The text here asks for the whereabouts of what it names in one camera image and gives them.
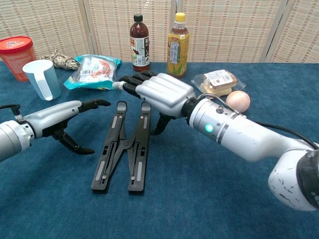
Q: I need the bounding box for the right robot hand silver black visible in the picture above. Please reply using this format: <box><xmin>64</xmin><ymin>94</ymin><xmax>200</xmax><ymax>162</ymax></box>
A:
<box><xmin>112</xmin><ymin>71</ymin><xmax>197</xmax><ymax>135</ymax></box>

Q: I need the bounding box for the dark bottle with black cap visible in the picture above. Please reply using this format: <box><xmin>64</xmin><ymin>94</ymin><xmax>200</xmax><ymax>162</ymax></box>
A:
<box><xmin>129</xmin><ymin>13</ymin><xmax>151</xmax><ymax>73</ymax></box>

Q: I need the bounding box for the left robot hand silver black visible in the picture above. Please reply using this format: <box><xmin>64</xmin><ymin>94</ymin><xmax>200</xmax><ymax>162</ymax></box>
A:
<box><xmin>23</xmin><ymin>99</ymin><xmax>112</xmax><ymax>155</ymax></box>

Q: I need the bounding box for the plastic wrapped sandwich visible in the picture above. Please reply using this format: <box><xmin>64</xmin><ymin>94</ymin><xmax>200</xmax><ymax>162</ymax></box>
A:
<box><xmin>190</xmin><ymin>69</ymin><xmax>246</xmax><ymax>98</ymax></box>

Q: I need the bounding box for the pale pink ball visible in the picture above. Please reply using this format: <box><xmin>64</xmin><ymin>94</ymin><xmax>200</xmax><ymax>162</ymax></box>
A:
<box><xmin>226</xmin><ymin>90</ymin><xmax>251</xmax><ymax>113</ymax></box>

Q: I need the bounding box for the teal white snack bag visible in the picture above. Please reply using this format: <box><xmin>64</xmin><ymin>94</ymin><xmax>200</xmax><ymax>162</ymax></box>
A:
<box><xmin>63</xmin><ymin>54</ymin><xmax>123</xmax><ymax>91</ymax></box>

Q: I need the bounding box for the woven folding screen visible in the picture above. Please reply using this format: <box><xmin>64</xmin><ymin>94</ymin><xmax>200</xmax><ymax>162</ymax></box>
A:
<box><xmin>0</xmin><ymin>0</ymin><xmax>319</xmax><ymax>64</ymax></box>

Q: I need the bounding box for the blue felt table cloth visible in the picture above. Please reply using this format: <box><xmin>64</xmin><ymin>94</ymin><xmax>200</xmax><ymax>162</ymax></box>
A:
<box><xmin>0</xmin><ymin>61</ymin><xmax>319</xmax><ymax>239</ymax></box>

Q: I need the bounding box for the black folding stand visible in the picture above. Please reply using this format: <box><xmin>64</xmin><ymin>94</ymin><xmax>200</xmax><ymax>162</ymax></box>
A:
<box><xmin>90</xmin><ymin>100</ymin><xmax>152</xmax><ymax>196</ymax></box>

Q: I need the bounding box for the light blue measuring cup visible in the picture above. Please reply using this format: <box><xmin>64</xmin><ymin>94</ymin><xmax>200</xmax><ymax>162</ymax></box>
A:
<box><xmin>22</xmin><ymin>59</ymin><xmax>62</xmax><ymax>101</ymax></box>

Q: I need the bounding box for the red tub with orange lid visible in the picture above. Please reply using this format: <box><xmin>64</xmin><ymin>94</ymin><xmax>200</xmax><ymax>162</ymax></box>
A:
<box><xmin>0</xmin><ymin>36</ymin><xmax>37</xmax><ymax>82</ymax></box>

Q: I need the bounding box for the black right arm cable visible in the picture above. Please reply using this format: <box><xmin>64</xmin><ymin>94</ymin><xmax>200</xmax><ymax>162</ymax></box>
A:
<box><xmin>201</xmin><ymin>93</ymin><xmax>319</xmax><ymax>150</ymax></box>

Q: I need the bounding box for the beige braided rope bundle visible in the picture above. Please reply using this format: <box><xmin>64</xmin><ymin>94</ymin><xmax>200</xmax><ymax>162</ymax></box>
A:
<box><xmin>39</xmin><ymin>47</ymin><xmax>80</xmax><ymax>72</ymax></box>

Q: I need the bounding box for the yellow tea bottle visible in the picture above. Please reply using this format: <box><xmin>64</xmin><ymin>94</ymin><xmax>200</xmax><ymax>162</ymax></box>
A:
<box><xmin>166</xmin><ymin>12</ymin><xmax>190</xmax><ymax>79</ymax></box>

